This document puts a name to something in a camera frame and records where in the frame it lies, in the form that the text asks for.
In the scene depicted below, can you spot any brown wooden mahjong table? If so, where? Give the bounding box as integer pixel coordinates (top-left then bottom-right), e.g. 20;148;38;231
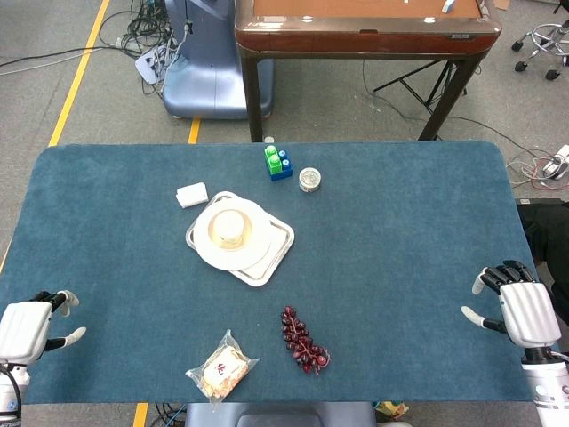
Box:
234;0;503;142

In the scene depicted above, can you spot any office chair wheel base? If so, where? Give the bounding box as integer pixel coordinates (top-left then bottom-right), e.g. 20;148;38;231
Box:
510;22;569;82

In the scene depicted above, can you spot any small round clear container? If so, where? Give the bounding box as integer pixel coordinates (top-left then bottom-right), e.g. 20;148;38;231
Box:
298;166;323;194

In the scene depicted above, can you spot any green toy building block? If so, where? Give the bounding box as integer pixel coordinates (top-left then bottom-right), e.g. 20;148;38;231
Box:
264;144;285;175

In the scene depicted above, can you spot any black tripod stand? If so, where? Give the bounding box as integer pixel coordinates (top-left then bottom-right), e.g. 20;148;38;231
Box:
372;60;469;117

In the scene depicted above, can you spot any packaged pastry in clear wrapper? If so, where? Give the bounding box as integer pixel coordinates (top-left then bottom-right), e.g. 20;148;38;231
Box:
185;328;261;411

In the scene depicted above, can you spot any white power strip with cables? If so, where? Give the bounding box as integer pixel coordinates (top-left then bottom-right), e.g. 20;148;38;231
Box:
134;47;175;85

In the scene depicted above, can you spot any grey blue robot torso base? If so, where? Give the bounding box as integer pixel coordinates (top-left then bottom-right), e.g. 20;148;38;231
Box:
184;401;379;427

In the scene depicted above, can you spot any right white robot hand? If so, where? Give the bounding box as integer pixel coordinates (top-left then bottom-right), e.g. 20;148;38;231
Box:
460;260;562;349

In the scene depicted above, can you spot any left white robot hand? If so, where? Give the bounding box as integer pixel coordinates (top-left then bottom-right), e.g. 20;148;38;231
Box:
0;290;87;366

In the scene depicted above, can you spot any white round plate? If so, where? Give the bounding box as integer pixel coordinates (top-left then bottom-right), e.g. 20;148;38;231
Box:
193;197;273;271

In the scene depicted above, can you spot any blue toy building block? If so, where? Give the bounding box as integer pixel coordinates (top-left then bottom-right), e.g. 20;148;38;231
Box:
266;149;294;182

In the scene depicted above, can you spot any silver square metal tray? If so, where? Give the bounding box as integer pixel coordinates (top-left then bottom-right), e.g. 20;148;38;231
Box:
185;190;296;287

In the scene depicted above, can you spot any black bag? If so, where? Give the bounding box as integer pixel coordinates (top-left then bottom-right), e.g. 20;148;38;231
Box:
517;198;569;321

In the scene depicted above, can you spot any small white box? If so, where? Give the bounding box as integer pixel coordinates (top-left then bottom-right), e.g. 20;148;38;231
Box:
175;181;210;210

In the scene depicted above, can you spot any blue felt table mat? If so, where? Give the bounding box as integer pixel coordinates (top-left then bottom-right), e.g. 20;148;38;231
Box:
0;141;555;405

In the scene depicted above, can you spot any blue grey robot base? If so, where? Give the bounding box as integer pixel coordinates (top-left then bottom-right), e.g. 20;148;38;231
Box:
162;0;275;120

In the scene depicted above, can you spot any dark red grape bunch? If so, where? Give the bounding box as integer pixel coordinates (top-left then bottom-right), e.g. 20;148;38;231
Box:
280;305;332;376

